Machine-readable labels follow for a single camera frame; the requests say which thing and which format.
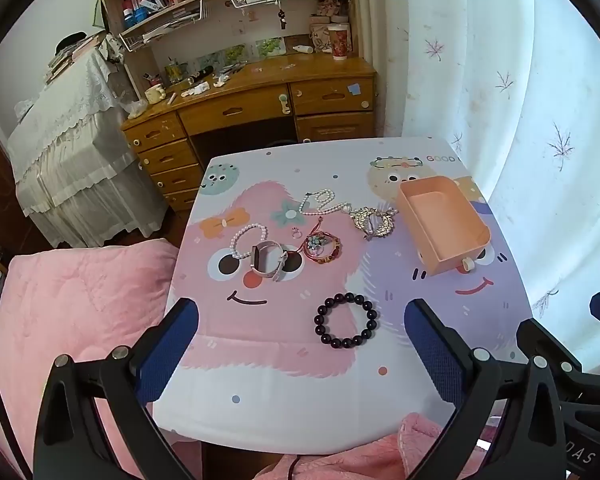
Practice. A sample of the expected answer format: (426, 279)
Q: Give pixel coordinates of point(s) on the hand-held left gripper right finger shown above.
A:
(436, 352)

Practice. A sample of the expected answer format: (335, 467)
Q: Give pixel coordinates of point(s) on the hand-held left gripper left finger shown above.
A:
(166, 355)

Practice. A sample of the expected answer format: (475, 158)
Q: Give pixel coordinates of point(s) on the peach plastic box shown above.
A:
(440, 220)

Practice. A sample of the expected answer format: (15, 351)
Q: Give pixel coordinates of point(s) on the pink quilt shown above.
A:
(80, 300)

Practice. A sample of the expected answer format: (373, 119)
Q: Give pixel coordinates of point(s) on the pink fleece cloth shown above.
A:
(360, 455)

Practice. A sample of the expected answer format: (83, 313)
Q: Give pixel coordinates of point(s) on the white lace cover cloth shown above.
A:
(80, 130)

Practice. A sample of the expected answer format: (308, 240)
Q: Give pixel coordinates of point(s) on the wooden desk with drawers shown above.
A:
(240, 107)

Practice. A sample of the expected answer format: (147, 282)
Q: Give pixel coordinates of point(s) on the yellow mug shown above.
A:
(155, 95)

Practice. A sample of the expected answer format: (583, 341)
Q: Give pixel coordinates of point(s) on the blue sticker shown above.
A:
(353, 88)

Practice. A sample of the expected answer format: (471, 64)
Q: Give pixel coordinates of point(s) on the green knob hook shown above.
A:
(283, 102)

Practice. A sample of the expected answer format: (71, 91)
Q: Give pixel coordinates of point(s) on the white floral curtain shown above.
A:
(505, 50)

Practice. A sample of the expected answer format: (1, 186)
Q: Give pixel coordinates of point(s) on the glass jar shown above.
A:
(175, 74)

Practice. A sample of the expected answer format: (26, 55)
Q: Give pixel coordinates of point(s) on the green plant picture strip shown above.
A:
(240, 52)

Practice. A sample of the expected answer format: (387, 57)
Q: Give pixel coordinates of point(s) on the red patterned cup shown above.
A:
(339, 42)

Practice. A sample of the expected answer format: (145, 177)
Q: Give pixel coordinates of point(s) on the black hat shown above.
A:
(71, 41)

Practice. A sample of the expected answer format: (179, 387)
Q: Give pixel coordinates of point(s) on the white tube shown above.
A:
(302, 49)

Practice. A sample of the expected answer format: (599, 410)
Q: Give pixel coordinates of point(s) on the floral patterned container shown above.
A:
(320, 39)

